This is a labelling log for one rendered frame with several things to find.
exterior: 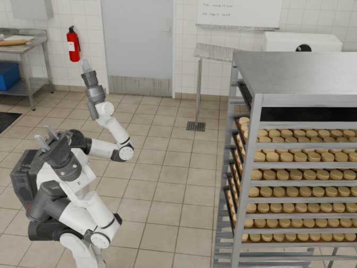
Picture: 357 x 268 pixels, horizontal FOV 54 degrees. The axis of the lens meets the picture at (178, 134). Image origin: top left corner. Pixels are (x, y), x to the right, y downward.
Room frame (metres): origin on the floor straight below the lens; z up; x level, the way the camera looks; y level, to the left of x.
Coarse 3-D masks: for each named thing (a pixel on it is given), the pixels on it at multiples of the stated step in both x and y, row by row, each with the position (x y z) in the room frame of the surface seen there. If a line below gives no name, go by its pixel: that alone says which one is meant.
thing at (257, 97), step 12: (252, 108) 1.11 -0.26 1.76; (252, 120) 1.10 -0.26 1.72; (252, 132) 1.10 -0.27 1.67; (252, 144) 1.10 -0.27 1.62; (252, 156) 1.10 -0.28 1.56; (252, 168) 1.11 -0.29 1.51; (240, 192) 1.12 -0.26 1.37; (240, 204) 1.10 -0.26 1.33; (240, 216) 1.10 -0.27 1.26; (240, 228) 1.10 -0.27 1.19; (240, 240) 1.10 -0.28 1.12
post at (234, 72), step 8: (232, 64) 1.56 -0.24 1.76; (232, 72) 1.55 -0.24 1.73; (232, 88) 1.55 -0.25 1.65; (232, 112) 1.56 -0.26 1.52; (232, 128) 1.56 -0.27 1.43; (224, 144) 1.57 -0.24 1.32; (224, 152) 1.55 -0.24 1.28; (224, 168) 1.55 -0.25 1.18; (224, 184) 1.56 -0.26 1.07; (216, 224) 1.58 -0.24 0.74; (216, 240) 1.55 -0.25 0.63
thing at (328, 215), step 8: (248, 216) 1.14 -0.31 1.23; (256, 216) 1.14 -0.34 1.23; (264, 216) 1.14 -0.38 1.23; (272, 216) 1.14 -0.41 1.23; (280, 216) 1.14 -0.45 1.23; (288, 216) 1.14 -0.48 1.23; (296, 216) 1.14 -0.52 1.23; (304, 216) 1.14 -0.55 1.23; (312, 216) 1.14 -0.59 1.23; (320, 216) 1.15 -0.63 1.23; (328, 216) 1.15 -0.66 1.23; (336, 216) 1.15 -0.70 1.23; (344, 216) 1.15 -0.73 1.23; (352, 216) 1.15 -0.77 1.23
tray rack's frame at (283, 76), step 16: (240, 64) 1.40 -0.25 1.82; (256, 64) 1.40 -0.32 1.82; (272, 64) 1.41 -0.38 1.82; (288, 64) 1.41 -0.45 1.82; (304, 64) 1.42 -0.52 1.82; (320, 64) 1.42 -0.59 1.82; (336, 64) 1.42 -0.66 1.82; (352, 64) 1.43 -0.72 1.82; (256, 80) 1.23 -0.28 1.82; (272, 80) 1.23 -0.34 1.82; (288, 80) 1.23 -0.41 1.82; (304, 80) 1.24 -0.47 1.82; (320, 80) 1.24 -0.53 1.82; (336, 80) 1.24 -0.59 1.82; (352, 80) 1.25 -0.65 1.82; (272, 96) 1.11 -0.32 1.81; (288, 96) 1.11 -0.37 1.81; (304, 96) 1.11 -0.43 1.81; (320, 96) 1.11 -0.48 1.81; (336, 96) 1.11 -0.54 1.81; (352, 96) 1.12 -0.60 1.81
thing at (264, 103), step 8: (264, 104) 1.14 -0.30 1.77; (272, 104) 1.14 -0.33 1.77; (280, 104) 1.14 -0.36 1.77; (288, 104) 1.14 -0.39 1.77; (296, 104) 1.14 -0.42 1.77; (304, 104) 1.14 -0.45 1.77; (312, 104) 1.14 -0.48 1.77; (320, 104) 1.14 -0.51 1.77; (328, 104) 1.14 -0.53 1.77; (336, 104) 1.14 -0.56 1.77; (344, 104) 1.15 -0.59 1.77; (352, 104) 1.15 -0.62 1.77
